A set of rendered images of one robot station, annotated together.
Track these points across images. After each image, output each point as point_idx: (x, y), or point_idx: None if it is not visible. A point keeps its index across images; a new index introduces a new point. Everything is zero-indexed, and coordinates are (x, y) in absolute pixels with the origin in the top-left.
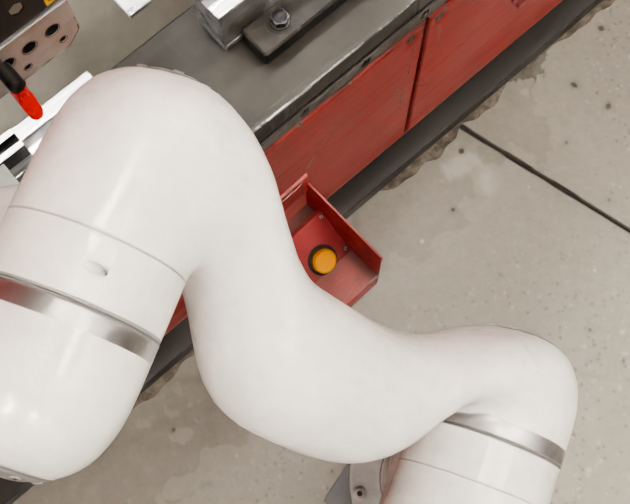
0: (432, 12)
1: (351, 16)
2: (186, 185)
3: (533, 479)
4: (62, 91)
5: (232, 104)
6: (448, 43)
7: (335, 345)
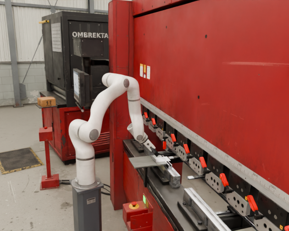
0: None
1: (183, 218)
2: (115, 77)
3: (79, 124)
4: (177, 173)
5: (170, 199)
6: None
7: (101, 95)
